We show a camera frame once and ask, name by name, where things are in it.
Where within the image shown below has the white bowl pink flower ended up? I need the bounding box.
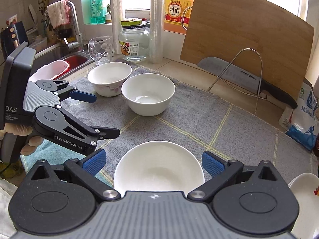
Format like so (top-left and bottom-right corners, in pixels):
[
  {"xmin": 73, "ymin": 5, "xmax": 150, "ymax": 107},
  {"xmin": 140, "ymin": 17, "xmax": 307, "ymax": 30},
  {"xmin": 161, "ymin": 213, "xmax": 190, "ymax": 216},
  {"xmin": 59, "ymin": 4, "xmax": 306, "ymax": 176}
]
[{"xmin": 87, "ymin": 62, "xmax": 132, "ymax": 97}]

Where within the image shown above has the white plate with fruit print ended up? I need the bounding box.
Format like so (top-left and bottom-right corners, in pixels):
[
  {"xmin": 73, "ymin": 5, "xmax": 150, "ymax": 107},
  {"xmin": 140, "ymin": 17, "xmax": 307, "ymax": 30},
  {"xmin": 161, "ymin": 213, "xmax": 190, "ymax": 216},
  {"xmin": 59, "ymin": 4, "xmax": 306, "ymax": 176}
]
[{"xmin": 289, "ymin": 173, "xmax": 319, "ymax": 239}]

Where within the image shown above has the metal kitchen faucet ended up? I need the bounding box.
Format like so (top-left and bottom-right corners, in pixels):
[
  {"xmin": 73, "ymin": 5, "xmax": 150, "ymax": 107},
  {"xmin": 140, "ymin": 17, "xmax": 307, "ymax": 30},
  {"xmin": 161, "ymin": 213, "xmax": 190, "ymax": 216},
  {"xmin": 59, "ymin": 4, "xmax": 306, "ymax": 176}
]
[{"xmin": 43, "ymin": 0, "xmax": 85, "ymax": 52}]

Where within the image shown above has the gloved left hand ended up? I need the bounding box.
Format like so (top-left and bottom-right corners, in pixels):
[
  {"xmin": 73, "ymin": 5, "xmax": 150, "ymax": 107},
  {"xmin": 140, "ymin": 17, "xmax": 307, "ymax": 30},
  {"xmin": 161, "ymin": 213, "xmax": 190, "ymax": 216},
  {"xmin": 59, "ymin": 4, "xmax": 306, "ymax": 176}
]
[{"xmin": 0, "ymin": 122, "xmax": 44, "ymax": 156}]

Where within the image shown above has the red white basin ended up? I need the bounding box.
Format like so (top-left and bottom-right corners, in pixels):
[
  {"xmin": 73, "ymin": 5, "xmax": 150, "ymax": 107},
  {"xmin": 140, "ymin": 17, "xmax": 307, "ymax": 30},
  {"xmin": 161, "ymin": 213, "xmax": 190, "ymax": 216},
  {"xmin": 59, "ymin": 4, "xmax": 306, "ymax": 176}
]
[{"xmin": 29, "ymin": 60, "xmax": 70, "ymax": 83}]

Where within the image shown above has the clear glass cup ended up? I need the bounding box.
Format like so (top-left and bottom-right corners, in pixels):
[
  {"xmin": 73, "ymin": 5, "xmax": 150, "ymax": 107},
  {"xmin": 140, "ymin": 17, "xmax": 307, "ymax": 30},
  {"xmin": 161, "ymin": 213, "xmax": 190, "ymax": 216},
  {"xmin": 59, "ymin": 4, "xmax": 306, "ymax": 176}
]
[{"xmin": 88, "ymin": 36, "xmax": 112, "ymax": 65}]

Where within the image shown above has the pink dish cloth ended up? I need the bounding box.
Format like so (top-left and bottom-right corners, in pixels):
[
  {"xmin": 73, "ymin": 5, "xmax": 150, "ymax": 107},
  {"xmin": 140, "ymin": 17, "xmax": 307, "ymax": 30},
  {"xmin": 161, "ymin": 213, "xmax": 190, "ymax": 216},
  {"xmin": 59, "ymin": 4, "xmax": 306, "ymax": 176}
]
[{"xmin": 47, "ymin": 0, "xmax": 70, "ymax": 29}]

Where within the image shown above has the small potted plant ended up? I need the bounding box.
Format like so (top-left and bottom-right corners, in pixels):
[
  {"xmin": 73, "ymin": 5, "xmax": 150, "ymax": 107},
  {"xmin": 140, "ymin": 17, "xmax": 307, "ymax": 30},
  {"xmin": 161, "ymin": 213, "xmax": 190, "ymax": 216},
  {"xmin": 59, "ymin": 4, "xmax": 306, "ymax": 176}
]
[{"xmin": 105, "ymin": 4, "xmax": 112, "ymax": 24}]

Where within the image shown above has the green detergent bottle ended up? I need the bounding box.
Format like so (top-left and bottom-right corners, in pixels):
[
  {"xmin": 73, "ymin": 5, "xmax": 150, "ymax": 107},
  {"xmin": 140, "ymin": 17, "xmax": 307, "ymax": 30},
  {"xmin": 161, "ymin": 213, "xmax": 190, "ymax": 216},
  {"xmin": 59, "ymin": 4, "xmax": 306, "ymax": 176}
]
[{"xmin": 89, "ymin": 0, "xmax": 105, "ymax": 24}]

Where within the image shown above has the glass jar green lid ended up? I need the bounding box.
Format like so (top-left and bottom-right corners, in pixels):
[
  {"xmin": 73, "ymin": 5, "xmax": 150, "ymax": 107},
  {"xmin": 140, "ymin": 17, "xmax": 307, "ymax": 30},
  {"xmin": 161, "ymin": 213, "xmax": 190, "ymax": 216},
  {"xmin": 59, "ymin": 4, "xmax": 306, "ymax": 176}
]
[{"xmin": 118, "ymin": 18, "xmax": 149, "ymax": 62}]

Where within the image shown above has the plain white bowl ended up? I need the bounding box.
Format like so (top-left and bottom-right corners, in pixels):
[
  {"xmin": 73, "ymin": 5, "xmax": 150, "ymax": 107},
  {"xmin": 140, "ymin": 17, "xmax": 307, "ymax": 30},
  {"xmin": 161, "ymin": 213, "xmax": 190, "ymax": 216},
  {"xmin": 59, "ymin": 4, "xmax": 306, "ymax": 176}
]
[{"xmin": 122, "ymin": 73, "xmax": 175, "ymax": 117}]

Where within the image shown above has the grey checked table mat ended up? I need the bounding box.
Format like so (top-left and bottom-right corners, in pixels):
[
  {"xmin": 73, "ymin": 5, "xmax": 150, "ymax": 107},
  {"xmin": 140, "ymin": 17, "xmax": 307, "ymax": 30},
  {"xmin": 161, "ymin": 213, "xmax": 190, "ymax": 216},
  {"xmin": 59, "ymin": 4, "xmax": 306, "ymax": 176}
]
[{"xmin": 62, "ymin": 80, "xmax": 318, "ymax": 185}]

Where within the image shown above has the white blue salt bag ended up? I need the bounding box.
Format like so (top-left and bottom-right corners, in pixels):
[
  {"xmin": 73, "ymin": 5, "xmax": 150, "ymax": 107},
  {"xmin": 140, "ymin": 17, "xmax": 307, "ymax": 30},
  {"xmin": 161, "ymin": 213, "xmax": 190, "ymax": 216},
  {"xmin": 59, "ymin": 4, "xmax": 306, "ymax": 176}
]
[{"xmin": 279, "ymin": 79, "xmax": 318, "ymax": 151}]

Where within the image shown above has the plastic wrap roll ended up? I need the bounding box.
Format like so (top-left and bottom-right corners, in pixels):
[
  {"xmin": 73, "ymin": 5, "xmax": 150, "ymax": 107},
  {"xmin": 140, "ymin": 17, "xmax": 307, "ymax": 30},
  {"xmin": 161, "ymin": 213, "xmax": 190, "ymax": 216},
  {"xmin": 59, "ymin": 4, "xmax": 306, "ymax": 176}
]
[{"xmin": 149, "ymin": 0, "xmax": 164, "ymax": 64}]

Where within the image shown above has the orange cooking wine jug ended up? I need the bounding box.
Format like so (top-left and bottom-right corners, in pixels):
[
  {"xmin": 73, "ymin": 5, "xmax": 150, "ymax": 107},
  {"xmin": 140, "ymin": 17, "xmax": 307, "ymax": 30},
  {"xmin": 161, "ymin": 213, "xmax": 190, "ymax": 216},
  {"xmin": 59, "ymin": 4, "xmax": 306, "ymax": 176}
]
[{"xmin": 164, "ymin": 0, "xmax": 194, "ymax": 35}]

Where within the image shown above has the wooden cutting board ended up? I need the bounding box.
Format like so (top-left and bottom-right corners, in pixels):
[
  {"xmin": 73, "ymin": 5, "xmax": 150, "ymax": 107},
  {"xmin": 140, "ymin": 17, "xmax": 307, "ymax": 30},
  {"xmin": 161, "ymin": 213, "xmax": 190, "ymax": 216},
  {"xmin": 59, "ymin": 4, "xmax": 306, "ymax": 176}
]
[{"xmin": 181, "ymin": 0, "xmax": 314, "ymax": 98}]

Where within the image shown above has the metal wire board stand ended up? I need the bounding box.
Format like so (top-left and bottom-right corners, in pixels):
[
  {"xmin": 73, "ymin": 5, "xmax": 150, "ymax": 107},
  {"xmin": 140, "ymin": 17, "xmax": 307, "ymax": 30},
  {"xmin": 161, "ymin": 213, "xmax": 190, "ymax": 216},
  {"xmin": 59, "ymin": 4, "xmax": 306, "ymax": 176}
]
[{"xmin": 207, "ymin": 48, "xmax": 263, "ymax": 116}]

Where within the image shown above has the kitchen knife black handle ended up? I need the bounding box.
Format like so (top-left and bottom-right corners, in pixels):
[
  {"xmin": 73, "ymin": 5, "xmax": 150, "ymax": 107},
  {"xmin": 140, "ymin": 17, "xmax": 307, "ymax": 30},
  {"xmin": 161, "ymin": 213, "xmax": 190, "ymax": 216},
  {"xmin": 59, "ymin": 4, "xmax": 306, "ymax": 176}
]
[{"xmin": 197, "ymin": 57, "xmax": 297, "ymax": 109}]

